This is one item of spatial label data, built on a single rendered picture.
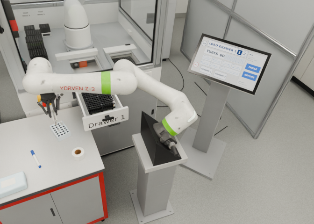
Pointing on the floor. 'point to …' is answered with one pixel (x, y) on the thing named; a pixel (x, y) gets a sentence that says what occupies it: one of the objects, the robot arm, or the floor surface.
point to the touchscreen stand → (206, 134)
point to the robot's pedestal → (153, 184)
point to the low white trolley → (52, 172)
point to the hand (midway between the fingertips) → (53, 116)
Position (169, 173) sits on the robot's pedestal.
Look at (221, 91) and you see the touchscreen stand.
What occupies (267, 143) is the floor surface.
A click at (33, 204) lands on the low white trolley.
